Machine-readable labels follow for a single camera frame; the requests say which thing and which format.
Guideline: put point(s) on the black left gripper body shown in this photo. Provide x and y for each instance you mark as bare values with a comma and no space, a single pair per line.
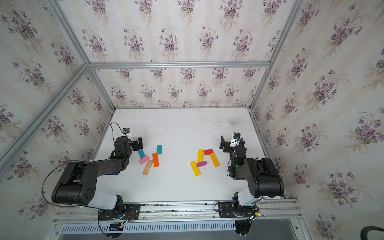
135,148

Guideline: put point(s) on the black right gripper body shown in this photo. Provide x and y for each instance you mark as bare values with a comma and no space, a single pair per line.
227,145

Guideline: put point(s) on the light pink wooden block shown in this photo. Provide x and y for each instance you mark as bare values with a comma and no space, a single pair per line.
144,159

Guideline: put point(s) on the teal wooden block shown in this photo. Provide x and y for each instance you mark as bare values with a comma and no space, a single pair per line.
141,153
159,149

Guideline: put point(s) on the orange wooden block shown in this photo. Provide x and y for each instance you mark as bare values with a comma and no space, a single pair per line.
156,160

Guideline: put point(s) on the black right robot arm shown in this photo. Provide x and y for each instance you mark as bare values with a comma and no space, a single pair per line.
261,175

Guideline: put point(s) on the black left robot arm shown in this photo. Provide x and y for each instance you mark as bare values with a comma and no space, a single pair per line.
78,183

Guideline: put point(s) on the red wooden block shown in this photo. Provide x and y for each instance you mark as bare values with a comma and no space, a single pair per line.
208,152

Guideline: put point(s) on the amber long wooden block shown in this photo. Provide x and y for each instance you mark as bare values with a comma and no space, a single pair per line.
214,160

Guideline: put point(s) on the yellow short wooden block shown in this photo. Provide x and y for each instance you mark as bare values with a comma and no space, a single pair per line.
200,155

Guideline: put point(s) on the natural beige wooden block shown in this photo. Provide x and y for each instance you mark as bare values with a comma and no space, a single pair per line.
148,167

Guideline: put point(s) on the magenta wooden block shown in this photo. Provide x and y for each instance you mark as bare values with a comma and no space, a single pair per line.
202,164

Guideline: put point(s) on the yellow long wooden block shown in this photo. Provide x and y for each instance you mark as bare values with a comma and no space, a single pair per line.
195,168

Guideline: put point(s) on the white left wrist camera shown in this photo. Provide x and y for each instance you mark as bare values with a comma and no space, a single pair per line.
127,133

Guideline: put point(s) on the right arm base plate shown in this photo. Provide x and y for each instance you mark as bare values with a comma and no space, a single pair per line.
234,210

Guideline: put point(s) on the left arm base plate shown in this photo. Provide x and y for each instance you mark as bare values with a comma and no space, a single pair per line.
129,213

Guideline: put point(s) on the aluminium mounting rail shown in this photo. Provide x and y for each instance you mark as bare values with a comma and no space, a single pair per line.
187,211

